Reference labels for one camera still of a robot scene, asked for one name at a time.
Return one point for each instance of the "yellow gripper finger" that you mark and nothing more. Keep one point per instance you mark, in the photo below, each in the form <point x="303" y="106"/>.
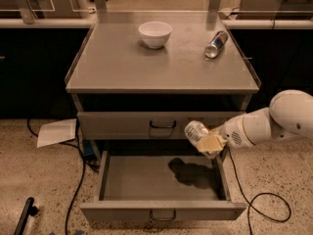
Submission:
<point x="211" y="145"/>

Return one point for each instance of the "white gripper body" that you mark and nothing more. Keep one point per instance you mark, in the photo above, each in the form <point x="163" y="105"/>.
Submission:
<point x="234" y="132"/>

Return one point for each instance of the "crushed 7up can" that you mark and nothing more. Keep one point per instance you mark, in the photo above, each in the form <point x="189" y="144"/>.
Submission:
<point x="195" y="131"/>

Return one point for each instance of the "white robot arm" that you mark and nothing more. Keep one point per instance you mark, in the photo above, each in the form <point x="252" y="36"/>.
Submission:
<point x="288" y="117"/>

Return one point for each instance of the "closed grey top drawer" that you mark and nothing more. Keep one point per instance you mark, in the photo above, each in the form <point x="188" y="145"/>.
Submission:
<point x="145" y="125"/>

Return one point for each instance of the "blue silver energy drink can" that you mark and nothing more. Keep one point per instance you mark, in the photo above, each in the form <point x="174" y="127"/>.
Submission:
<point x="215" y="46"/>

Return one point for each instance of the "open grey middle drawer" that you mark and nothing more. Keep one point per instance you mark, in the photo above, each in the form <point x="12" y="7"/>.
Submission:
<point x="161" y="188"/>

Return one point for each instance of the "grey metal drawer cabinet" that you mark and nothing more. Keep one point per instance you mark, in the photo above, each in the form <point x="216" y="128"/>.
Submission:
<point x="115" y="71"/>

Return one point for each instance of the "blue box under cabinet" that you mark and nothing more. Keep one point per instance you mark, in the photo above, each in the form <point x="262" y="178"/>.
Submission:
<point x="87" y="148"/>

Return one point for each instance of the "white ceramic bowl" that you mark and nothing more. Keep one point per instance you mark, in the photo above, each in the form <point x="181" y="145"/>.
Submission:
<point x="155" y="34"/>

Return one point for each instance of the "white paper sheet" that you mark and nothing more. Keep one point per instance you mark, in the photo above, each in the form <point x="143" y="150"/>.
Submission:
<point x="56" y="132"/>

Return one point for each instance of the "black power strip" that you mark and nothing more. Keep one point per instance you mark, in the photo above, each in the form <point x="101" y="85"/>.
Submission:
<point x="29" y="209"/>

